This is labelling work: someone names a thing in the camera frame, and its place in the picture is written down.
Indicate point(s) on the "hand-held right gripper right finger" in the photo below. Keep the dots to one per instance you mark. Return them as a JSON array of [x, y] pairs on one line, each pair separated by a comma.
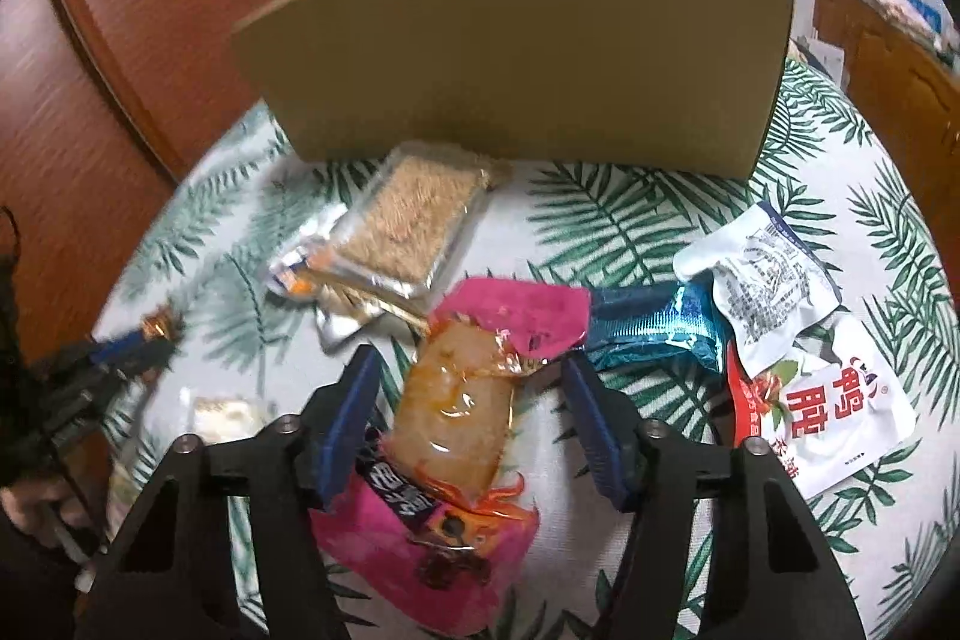
[[596, 430]]

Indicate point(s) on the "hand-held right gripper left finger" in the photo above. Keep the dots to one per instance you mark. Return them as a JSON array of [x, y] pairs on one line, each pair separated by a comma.
[[351, 415]]

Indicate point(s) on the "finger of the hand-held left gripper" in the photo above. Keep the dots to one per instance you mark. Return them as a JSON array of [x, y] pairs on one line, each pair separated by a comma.
[[120, 351], [105, 389]]

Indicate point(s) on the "gold-wrapped candy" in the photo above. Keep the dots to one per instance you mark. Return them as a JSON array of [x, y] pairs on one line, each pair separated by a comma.
[[159, 325]]

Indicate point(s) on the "pink snack packet clear window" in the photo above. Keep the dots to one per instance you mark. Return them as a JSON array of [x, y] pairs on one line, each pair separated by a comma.
[[450, 407]]

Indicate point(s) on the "silver orange snack packet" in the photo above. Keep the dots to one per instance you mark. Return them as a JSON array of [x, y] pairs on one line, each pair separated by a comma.
[[330, 302]]

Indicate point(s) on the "clear-wrapped white cake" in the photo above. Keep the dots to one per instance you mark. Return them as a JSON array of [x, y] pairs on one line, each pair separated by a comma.
[[219, 419]]

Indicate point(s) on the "teal blue snack packet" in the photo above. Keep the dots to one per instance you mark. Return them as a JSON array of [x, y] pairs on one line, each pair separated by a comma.
[[652, 325]]

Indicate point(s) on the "clear packet of brown crisps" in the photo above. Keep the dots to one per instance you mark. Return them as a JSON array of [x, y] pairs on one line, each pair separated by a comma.
[[412, 220]]

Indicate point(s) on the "white grey-printed snack packet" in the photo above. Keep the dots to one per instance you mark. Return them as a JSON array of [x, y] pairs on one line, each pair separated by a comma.
[[765, 287]]

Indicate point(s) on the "white red snack packet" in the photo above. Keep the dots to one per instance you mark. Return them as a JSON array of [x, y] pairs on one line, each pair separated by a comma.
[[832, 415]]

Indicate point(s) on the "brown cardboard box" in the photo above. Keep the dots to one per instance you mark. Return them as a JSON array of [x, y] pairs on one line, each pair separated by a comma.
[[517, 63]]

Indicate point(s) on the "green leaf-print tablecloth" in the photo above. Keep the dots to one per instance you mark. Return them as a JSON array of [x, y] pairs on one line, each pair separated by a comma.
[[615, 220]]

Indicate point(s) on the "brown wooden door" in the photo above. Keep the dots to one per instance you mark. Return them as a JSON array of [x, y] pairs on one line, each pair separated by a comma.
[[135, 25]]

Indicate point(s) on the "brown wooden cabinet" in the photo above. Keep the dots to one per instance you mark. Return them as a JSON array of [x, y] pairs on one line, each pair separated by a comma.
[[892, 78]]

